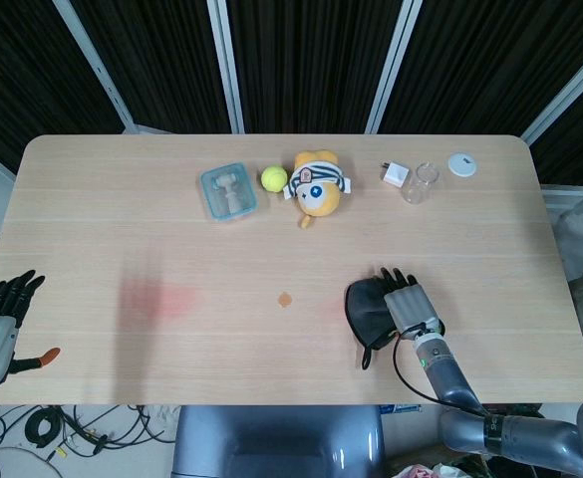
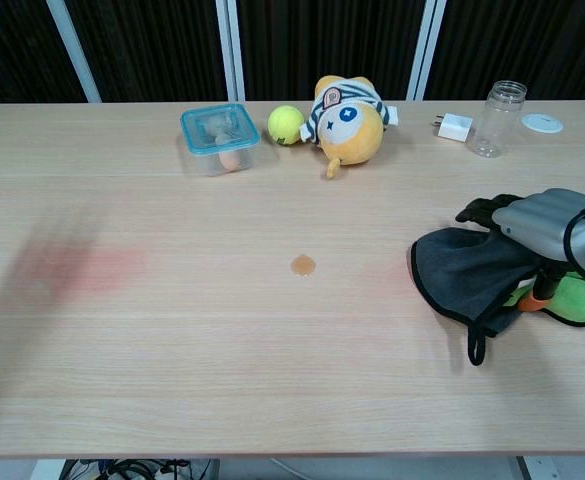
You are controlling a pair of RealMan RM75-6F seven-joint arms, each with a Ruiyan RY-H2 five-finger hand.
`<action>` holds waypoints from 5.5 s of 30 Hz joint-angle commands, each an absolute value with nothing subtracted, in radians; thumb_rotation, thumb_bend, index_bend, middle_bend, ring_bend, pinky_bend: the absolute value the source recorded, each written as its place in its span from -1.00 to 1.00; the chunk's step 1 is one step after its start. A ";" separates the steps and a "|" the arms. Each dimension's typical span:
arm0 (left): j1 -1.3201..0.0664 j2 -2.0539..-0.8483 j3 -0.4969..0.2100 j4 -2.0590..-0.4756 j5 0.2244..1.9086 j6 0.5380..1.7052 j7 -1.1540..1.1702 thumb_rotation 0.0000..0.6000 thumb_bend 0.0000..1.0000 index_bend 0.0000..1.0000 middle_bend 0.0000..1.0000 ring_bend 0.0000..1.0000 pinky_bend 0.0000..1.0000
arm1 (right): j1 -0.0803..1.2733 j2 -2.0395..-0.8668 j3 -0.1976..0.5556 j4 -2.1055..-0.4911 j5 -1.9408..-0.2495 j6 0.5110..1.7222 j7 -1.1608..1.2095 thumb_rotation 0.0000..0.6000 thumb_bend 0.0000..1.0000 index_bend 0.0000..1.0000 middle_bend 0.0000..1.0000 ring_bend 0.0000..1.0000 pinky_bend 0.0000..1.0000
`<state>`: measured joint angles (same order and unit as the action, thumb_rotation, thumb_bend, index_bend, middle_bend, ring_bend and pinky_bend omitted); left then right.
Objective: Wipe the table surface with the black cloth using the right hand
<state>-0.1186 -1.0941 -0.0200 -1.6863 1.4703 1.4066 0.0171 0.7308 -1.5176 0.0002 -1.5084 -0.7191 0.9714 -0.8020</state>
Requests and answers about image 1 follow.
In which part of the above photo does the black cloth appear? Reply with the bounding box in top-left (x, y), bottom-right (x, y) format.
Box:
top-left (345, 274), bottom-right (406, 370)

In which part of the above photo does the clear glass jar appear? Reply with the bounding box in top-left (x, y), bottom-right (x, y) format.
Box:
top-left (402, 161), bottom-right (442, 206)

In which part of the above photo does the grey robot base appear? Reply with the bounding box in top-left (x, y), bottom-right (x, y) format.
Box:
top-left (170, 405), bottom-right (390, 478)

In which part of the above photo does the clear plastic food container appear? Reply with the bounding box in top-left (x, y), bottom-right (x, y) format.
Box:
top-left (200, 161), bottom-right (261, 223)

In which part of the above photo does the white round jar lid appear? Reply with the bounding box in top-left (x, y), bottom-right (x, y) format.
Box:
top-left (447, 151), bottom-right (479, 177)

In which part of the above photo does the beige roller tool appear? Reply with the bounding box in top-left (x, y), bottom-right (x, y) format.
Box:
top-left (212, 173), bottom-right (242, 214)

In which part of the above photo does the yellow tennis ball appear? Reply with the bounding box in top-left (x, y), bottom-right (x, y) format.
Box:
top-left (261, 165), bottom-right (288, 192)

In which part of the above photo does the yellow striped plush toy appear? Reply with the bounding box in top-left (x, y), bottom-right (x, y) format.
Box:
top-left (282, 149), bottom-right (354, 230)

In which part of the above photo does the white power adapter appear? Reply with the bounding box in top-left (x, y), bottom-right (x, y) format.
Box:
top-left (380, 159), bottom-right (411, 188)

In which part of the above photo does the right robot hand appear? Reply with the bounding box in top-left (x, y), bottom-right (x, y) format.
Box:
top-left (379, 267), bottom-right (446, 342)

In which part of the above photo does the black cable bundle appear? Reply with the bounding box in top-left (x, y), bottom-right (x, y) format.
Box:
top-left (24, 405), bottom-right (68, 449)

